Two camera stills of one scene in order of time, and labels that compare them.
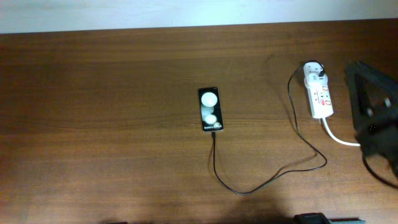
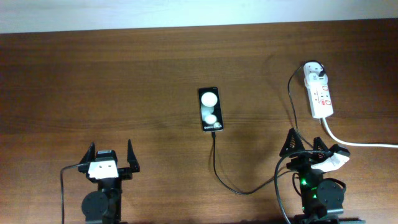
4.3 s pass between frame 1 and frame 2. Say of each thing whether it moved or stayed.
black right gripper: moved
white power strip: stayed
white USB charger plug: stayed
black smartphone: stayed
